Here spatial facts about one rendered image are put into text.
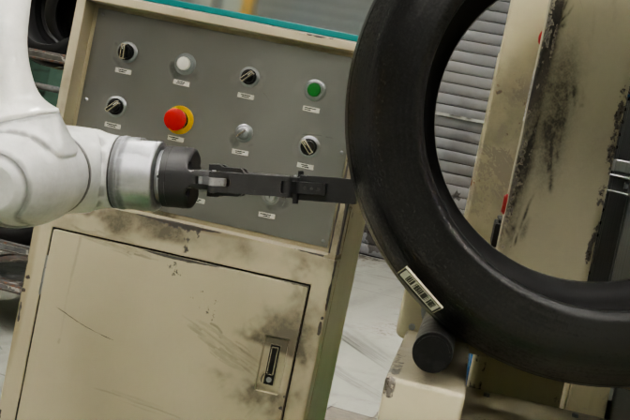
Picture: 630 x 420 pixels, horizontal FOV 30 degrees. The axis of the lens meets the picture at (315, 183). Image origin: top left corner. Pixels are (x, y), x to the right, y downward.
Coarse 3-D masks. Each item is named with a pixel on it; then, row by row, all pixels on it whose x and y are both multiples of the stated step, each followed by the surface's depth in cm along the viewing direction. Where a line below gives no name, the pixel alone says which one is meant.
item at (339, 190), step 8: (304, 176) 141; (312, 176) 141; (320, 176) 140; (328, 184) 140; (336, 184) 140; (344, 184) 140; (328, 192) 140; (336, 192) 140; (344, 192) 140; (352, 192) 140; (304, 200) 141; (312, 200) 141; (320, 200) 141; (328, 200) 140; (336, 200) 140; (344, 200) 140; (352, 200) 140
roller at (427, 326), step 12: (432, 324) 134; (420, 336) 129; (432, 336) 128; (444, 336) 129; (456, 336) 142; (420, 348) 128; (432, 348) 128; (444, 348) 128; (420, 360) 128; (432, 360) 128; (444, 360) 128; (432, 372) 128
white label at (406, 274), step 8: (400, 272) 130; (408, 272) 128; (408, 280) 130; (416, 280) 127; (416, 288) 129; (424, 288) 127; (424, 296) 129; (432, 296) 127; (432, 304) 128; (440, 304) 127; (432, 312) 131
